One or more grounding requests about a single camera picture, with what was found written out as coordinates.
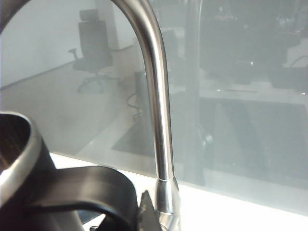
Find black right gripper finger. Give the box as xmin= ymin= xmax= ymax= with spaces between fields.
xmin=138 ymin=190 xmax=161 ymax=231

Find black mug with steel rim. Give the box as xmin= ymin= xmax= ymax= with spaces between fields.
xmin=0 ymin=111 xmax=141 ymax=231

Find stainless steel gooseneck faucet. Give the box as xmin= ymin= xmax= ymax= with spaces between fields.
xmin=0 ymin=0 xmax=182 ymax=231

